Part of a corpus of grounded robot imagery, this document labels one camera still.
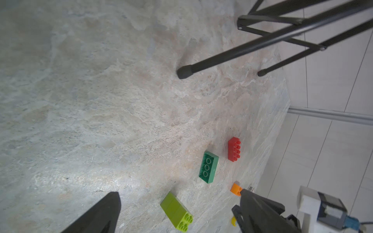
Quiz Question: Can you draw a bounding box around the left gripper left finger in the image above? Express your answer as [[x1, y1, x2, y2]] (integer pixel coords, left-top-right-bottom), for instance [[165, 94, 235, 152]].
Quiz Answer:
[[63, 192, 121, 233]]

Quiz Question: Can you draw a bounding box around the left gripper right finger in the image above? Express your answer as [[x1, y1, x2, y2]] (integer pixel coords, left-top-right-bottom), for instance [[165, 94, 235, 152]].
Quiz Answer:
[[232, 189, 302, 233]]

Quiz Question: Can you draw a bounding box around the orange curved lego brick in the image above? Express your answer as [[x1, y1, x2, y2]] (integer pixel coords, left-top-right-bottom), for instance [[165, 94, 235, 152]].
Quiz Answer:
[[230, 181, 243, 197]]

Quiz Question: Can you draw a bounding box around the dark green lego brick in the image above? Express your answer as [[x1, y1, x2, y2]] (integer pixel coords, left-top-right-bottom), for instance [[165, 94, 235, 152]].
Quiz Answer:
[[199, 151, 219, 183]]

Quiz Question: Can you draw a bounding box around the red lego brick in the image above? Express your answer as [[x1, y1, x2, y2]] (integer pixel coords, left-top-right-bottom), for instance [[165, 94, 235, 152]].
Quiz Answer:
[[228, 137, 241, 162]]

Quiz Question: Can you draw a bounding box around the lime lego brick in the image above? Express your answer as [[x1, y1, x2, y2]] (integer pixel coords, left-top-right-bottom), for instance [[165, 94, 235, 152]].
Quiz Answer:
[[160, 191, 188, 225], [173, 211, 194, 233]]

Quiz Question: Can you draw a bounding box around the yellow clock lego piece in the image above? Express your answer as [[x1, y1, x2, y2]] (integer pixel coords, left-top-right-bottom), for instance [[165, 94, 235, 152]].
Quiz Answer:
[[231, 217, 237, 227]]

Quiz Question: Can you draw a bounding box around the black perforated music stand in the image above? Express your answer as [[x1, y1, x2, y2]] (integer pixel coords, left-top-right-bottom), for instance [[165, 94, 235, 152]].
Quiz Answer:
[[176, 1, 373, 80]]

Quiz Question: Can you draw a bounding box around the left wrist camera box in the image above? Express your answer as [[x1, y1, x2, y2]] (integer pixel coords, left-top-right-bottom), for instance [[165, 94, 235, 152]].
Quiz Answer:
[[297, 186, 367, 233]]

